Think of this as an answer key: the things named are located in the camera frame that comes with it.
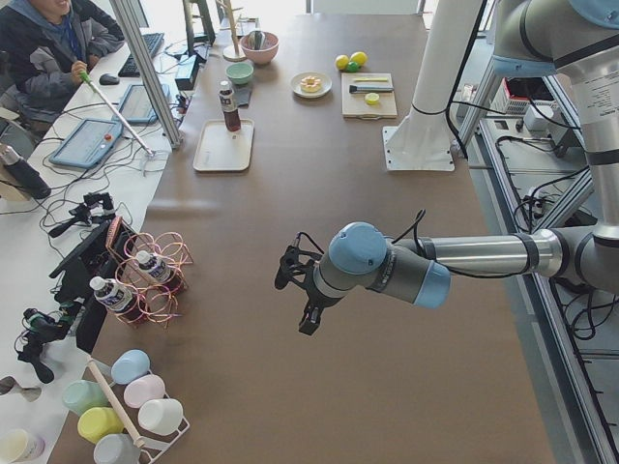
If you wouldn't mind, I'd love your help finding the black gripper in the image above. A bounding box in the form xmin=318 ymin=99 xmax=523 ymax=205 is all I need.
xmin=274 ymin=245 xmax=323 ymax=335

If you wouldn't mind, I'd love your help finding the twisted glazed donut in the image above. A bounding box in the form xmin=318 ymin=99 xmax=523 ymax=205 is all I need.
xmin=299 ymin=74 xmax=322 ymax=94

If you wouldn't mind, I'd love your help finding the white round plate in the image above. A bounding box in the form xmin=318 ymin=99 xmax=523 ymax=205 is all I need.
xmin=290 ymin=72 xmax=332 ymax=99

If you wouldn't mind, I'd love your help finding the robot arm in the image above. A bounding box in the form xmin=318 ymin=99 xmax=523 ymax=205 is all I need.
xmin=275 ymin=1 xmax=618 ymax=334

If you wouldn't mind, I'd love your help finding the cream plastic tray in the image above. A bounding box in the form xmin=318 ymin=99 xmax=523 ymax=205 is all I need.
xmin=192 ymin=119 xmax=254 ymax=172

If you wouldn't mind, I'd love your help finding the dark tea bottle on tray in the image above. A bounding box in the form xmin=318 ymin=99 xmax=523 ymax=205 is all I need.
xmin=219 ymin=80 xmax=241 ymax=132

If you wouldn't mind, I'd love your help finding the bottle in rack upper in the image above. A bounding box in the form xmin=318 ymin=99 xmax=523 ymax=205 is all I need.
xmin=135 ymin=250 xmax=183 ymax=292

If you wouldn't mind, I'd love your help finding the bottle in rack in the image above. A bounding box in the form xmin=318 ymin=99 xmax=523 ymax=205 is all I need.
xmin=135 ymin=250 xmax=183 ymax=292
xmin=89 ymin=275 xmax=144 ymax=324

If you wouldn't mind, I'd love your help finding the bottle in rack lower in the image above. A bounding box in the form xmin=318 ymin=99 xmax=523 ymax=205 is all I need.
xmin=89 ymin=275 xmax=144 ymax=324

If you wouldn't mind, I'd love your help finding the blue cup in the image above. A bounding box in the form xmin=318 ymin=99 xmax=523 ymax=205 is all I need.
xmin=111 ymin=349 xmax=150 ymax=385

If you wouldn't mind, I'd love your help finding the white cup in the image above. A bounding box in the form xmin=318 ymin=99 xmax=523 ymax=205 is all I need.
xmin=137 ymin=398 xmax=184 ymax=436

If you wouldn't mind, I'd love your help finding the pink cup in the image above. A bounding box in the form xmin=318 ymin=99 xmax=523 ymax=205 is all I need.
xmin=124 ymin=374 xmax=165 ymax=409

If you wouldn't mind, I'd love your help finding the white cup rack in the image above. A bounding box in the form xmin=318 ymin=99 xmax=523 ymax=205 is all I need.
xmin=86 ymin=356 xmax=191 ymax=463

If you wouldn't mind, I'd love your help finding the wooden cutting board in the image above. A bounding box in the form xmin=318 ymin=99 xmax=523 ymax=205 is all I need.
xmin=340 ymin=72 xmax=398 ymax=119

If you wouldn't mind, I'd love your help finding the half lemon slice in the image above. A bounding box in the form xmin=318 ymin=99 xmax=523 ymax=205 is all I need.
xmin=364 ymin=93 xmax=380 ymax=105

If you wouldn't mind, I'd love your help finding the dark grey cloth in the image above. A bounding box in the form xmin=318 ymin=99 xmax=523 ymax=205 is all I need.
xmin=232 ymin=83 xmax=252 ymax=107

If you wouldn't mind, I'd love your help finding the yellow plastic knife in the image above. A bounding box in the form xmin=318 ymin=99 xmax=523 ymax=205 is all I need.
xmin=353 ymin=76 xmax=390 ymax=82

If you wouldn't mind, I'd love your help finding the mint green bowl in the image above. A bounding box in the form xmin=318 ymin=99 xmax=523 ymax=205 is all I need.
xmin=225 ymin=62 xmax=254 ymax=85

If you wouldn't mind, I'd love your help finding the green lime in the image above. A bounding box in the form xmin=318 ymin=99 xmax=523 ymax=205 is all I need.
xmin=344 ymin=61 xmax=360 ymax=73

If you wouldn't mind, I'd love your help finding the yellow lemon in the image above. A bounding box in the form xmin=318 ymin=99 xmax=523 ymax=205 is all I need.
xmin=350 ymin=51 xmax=368 ymax=67
xmin=335 ymin=54 xmax=350 ymax=71

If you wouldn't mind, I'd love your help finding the mint cup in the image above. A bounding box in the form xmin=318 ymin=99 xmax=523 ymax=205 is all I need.
xmin=62 ymin=380 xmax=108 ymax=416

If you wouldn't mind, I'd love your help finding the yellow green cup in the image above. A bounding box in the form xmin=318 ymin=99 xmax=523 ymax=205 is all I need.
xmin=77 ymin=407 xmax=124 ymax=444

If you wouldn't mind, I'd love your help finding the grey cup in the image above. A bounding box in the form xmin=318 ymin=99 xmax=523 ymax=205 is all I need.
xmin=93 ymin=434 xmax=140 ymax=464

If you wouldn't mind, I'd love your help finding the blue teach pendant far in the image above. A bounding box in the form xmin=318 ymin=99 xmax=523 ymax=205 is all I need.
xmin=118 ymin=84 xmax=158 ymax=126

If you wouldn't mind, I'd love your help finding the blue teach pendant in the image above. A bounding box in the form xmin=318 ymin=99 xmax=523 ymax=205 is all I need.
xmin=49 ymin=118 xmax=123 ymax=169
xmin=118 ymin=84 xmax=158 ymax=126

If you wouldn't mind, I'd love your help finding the wooden mug tree stand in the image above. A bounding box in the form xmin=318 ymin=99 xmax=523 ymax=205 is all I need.
xmin=217 ymin=0 xmax=247 ymax=63

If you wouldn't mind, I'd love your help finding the pink bowl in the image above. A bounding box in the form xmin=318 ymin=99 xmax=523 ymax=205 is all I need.
xmin=240 ymin=29 xmax=280 ymax=65

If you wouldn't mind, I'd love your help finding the blue teach pendant near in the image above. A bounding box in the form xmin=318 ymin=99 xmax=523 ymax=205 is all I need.
xmin=49 ymin=118 xmax=123 ymax=169

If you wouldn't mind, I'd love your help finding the black keyboard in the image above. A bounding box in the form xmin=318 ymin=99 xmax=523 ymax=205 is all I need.
xmin=117 ymin=32 xmax=166 ymax=79

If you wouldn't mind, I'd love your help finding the black computer mouse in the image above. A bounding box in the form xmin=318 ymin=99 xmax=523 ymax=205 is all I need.
xmin=99 ymin=73 xmax=120 ymax=86

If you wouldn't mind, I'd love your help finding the black water bottle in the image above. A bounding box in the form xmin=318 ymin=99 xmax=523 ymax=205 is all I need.
xmin=1 ymin=144 xmax=51 ymax=199

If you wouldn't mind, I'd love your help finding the cream cup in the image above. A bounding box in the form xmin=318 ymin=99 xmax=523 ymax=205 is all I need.
xmin=1 ymin=429 xmax=45 ymax=463

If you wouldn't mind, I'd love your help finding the person in grey jacket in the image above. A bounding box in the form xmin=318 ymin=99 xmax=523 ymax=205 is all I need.
xmin=1 ymin=1 xmax=125 ymax=122

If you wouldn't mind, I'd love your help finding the copper wire bottle rack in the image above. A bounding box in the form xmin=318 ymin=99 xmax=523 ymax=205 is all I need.
xmin=105 ymin=217 xmax=193 ymax=328

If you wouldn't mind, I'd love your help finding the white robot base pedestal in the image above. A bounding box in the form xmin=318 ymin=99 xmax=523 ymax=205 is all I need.
xmin=383 ymin=0 xmax=486 ymax=172

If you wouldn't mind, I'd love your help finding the steel handled knife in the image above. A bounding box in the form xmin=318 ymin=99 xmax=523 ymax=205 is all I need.
xmin=348 ymin=84 xmax=394 ymax=94

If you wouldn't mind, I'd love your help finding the aluminium frame post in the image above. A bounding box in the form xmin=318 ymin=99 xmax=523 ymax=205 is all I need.
xmin=110 ymin=0 xmax=182 ymax=150

